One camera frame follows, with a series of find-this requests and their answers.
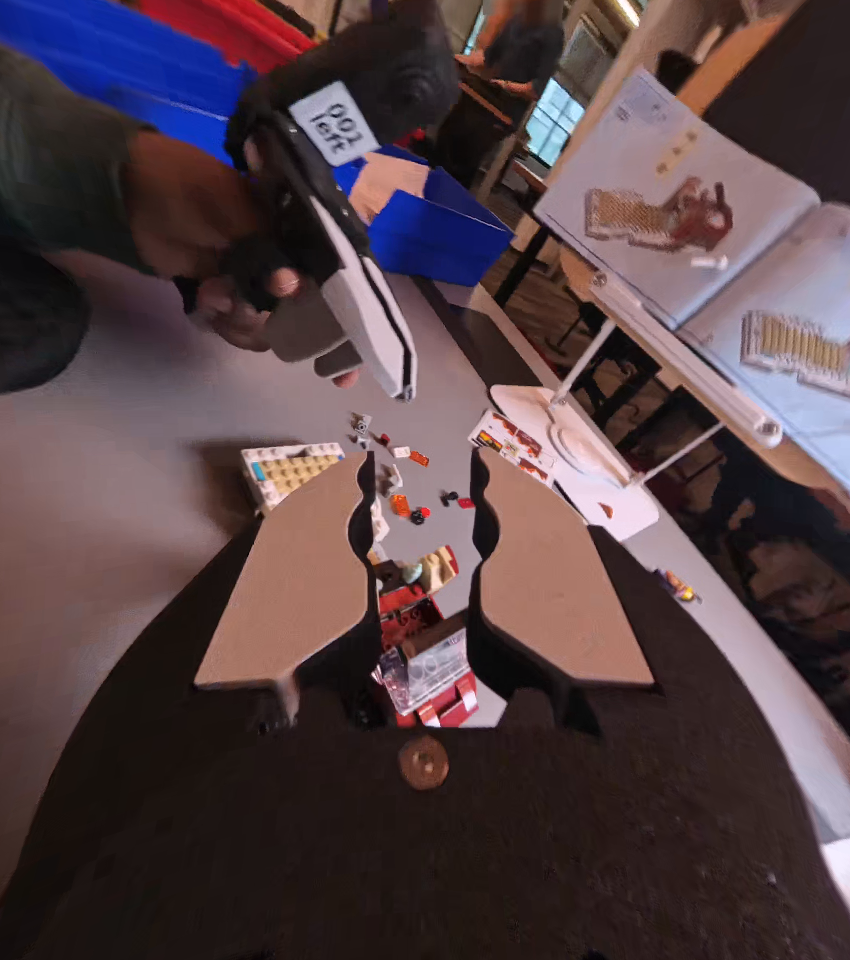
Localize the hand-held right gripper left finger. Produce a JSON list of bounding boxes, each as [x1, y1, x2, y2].
[[194, 450, 382, 730]]

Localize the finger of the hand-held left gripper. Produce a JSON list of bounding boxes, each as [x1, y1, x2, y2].
[[350, 217, 418, 400], [311, 198, 405, 400]]

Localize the instruction booklet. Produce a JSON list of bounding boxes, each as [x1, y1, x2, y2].
[[533, 66, 850, 500]]

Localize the black wood-rimmed panel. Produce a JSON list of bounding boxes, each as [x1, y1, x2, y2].
[[680, 0, 850, 226]]

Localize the spiral bound booklet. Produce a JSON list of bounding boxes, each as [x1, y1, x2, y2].
[[353, 161, 429, 222]]

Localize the person's left hand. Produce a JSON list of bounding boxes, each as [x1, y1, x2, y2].
[[125, 131, 366, 391]]

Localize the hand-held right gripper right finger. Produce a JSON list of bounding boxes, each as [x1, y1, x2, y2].
[[467, 447, 657, 735]]

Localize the white book stand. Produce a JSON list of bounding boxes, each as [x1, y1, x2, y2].
[[488, 255, 850, 541]]

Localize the red storage bin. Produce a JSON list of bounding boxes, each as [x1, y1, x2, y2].
[[140, 0, 317, 54]]

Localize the person's left forearm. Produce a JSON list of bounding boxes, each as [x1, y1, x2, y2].
[[0, 22, 163, 275]]

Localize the sticker sheet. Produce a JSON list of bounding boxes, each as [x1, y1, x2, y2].
[[467, 408, 557, 489]]

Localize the grey desk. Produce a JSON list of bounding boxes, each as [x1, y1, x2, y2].
[[0, 262, 850, 960]]

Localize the black padded rest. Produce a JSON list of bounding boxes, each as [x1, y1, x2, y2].
[[0, 232, 92, 395]]

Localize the toy brick camper van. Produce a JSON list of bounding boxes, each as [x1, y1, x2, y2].
[[241, 442, 480, 729]]

